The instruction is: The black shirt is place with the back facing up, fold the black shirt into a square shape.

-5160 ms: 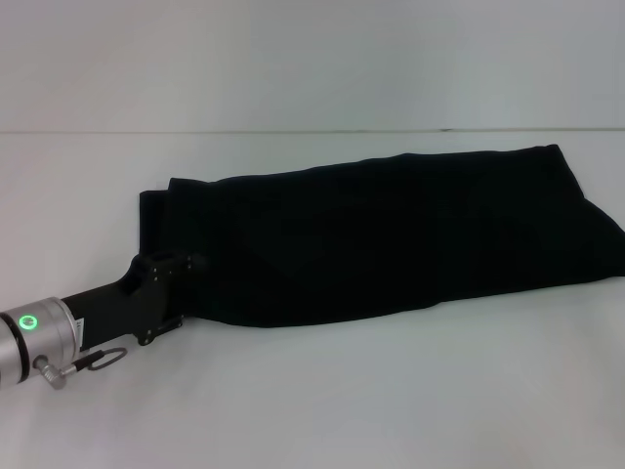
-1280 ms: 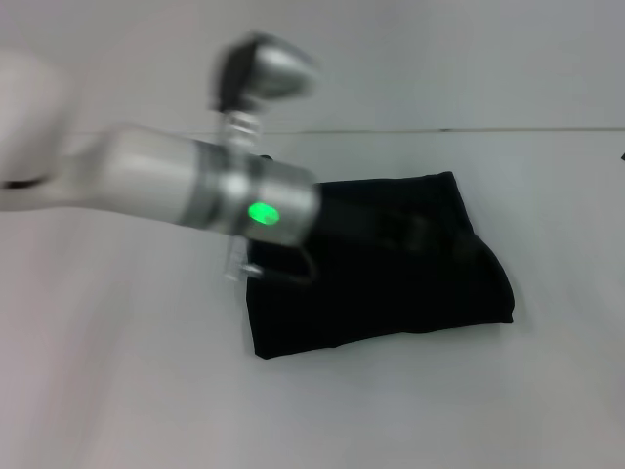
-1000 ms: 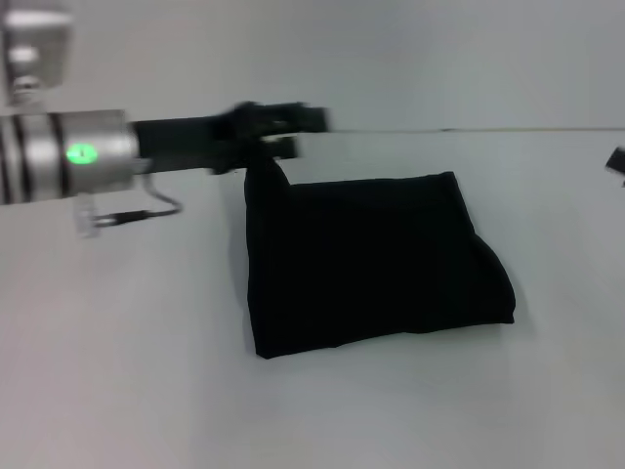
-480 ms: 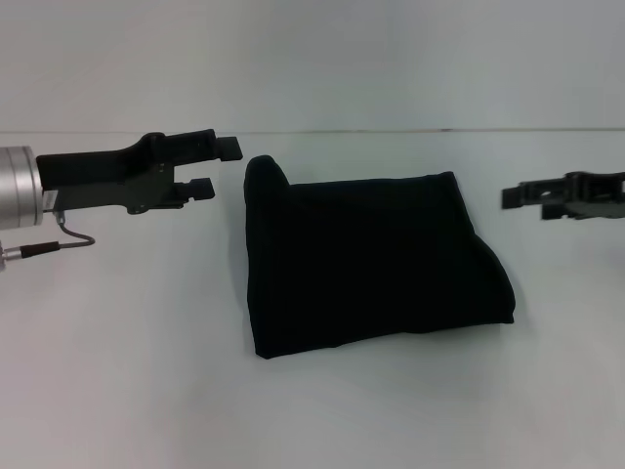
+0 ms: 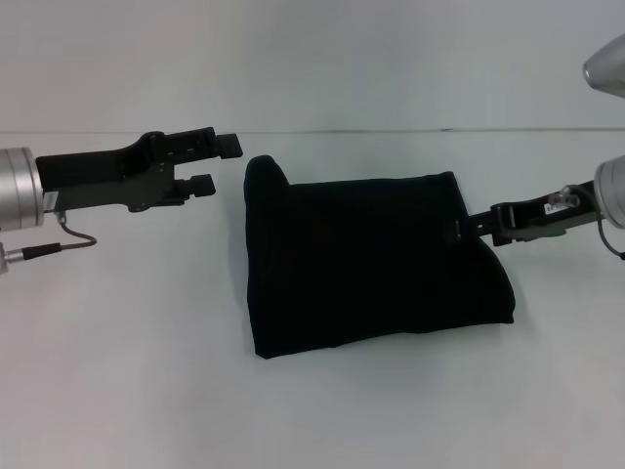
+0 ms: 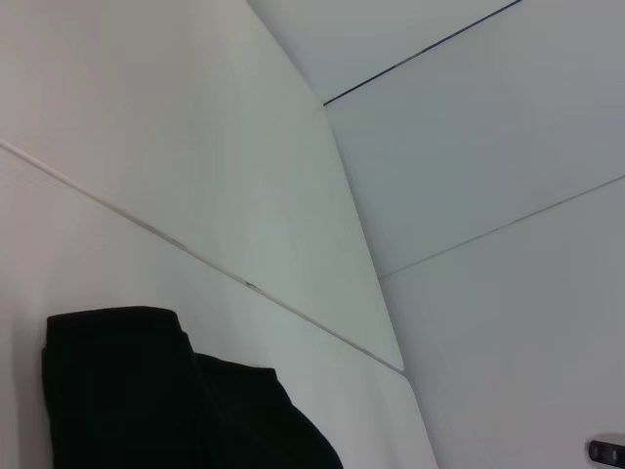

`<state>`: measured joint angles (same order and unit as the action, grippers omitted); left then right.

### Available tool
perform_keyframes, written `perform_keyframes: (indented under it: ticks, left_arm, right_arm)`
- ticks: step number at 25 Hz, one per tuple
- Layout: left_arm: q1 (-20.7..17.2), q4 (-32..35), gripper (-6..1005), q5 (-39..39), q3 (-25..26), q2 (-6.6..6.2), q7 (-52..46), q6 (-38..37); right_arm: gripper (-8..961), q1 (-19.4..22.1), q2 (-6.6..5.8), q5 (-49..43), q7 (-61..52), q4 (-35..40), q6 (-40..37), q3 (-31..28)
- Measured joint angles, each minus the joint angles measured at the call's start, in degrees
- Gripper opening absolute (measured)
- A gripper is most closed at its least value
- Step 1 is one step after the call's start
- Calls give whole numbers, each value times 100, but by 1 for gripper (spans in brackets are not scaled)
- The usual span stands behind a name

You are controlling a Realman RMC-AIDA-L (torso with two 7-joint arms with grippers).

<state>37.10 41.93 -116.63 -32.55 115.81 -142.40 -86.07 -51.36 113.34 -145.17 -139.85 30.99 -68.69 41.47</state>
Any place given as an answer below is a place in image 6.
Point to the black t-shirt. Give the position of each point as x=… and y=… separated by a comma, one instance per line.
x=171, y=405

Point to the black slotted bracket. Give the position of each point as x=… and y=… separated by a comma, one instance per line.
x=608, y=452

